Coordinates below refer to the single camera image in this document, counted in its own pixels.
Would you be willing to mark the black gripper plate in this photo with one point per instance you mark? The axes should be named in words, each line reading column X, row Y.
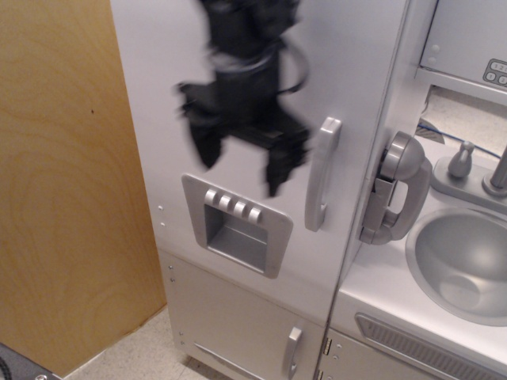
column 247, row 108

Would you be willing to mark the silver fridge door handle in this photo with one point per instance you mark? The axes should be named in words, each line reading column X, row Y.
column 325, row 143

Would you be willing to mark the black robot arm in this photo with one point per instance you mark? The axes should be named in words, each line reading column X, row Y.
column 253, row 66

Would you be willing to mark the silver ice dispenser panel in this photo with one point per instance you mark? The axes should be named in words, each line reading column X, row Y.
column 237, row 228

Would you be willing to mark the grey toy telephone handset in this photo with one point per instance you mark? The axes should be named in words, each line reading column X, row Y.
column 398, row 191

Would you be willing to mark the white lower freezer door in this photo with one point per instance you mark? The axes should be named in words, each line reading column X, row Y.
column 235, row 332

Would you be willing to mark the plywood board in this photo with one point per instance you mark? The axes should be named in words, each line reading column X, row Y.
column 79, row 267

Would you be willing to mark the grey toy faucet set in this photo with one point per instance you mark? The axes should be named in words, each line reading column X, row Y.
column 459, row 177

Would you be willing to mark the silver toy sink basin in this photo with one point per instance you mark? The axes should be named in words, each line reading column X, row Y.
column 457, row 256

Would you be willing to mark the toy microwave with keypad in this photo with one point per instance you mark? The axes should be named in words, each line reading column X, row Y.
column 465, row 50

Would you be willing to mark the grey oven vent panel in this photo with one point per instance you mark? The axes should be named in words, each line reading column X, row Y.
column 422, row 352

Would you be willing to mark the black equipment base corner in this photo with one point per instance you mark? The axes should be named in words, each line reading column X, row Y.
column 16, row 366

